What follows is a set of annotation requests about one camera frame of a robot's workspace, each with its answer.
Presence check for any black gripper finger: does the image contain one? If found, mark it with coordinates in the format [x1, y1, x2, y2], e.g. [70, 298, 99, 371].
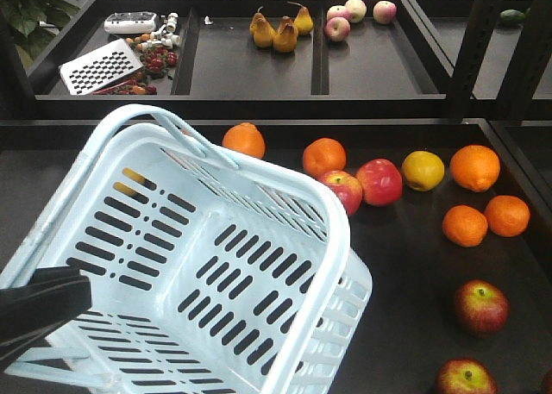
[1, 327, 53, 368]
[1, 266, 91, 347]

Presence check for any white electronic scale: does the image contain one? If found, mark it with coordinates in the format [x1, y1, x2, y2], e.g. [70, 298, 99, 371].
[103, 11, 157, 34]

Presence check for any orange behind apples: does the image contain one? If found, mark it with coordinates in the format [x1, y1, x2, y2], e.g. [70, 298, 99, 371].
[302, 137, 347, 178]

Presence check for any pile of cherry tomatoes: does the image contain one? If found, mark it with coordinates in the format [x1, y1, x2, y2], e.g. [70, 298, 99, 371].
[93, 33, 180, 95]

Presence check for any red apple front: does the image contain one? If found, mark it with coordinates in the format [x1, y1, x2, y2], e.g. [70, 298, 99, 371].
[435, 358, 499, 394]

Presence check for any small orange right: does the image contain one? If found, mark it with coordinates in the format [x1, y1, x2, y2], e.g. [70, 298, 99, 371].
[484, 195, 530, 237]

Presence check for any yellow apple front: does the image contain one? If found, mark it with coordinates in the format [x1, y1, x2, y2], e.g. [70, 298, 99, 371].
[113, 167, 146, 197]

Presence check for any brown pear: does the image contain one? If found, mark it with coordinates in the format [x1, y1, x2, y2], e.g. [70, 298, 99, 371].
[249, 6, 265, 35]
[253, 18, 276, 48]
[288, 1, 314, 36]
[273, 23, 298, 53]

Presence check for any large orange right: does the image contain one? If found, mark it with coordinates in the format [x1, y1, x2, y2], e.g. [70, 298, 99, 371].
[449, 145, 500, 192]

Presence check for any small orange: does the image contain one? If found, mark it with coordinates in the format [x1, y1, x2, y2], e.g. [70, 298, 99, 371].
[484, 195, 530, 237]
[442, 204, 488, 247]

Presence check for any orange back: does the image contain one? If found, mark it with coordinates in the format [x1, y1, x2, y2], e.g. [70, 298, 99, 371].
[222, 122, 267, 159]

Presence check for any black wood produce display table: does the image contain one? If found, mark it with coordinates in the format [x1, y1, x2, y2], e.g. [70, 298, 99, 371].
[0, 117, 552, 394]

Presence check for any pink peach apple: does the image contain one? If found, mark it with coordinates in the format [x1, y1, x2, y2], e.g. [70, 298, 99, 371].
[324, 16, 351, 42]
[373, 0, 397, 25]
[345, 0, 367, 23]

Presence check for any light blue plastic basket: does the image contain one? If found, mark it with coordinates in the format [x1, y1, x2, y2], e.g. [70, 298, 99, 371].
[1, 104, 372, 393]

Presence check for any red apple middle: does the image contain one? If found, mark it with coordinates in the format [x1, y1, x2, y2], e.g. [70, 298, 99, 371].
[454, 279, 511, 338]

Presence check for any white perforated grater board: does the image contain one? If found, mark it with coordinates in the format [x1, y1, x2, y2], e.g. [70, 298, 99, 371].
[59, 39, 142, 95]

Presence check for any pink red apple left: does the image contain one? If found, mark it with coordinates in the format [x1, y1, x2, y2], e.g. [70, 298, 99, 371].
[317, 170, 363, 216]

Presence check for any green avocado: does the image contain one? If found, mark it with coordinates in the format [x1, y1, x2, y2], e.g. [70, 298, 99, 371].
[499, 9, 526, 27]

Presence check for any green potted plant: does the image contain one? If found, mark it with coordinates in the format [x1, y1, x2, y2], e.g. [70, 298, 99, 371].
[1, 0, 79, 59]

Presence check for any pink red apple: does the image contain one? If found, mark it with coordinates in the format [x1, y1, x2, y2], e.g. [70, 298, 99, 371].
[317, 170, 363, 216]
[355, 158, 403, 207]

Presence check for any black rear display shelf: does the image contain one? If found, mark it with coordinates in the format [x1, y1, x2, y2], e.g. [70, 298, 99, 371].
[28, 0, 450, 121]

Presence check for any yellow orange fruit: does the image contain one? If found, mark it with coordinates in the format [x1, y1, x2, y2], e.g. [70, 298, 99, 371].
[401, 151, 445, 191]

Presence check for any black upright shelf post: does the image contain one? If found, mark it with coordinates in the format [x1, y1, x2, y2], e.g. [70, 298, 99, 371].
[445, 0, 504, 121]
[494, 0, 551, 121]

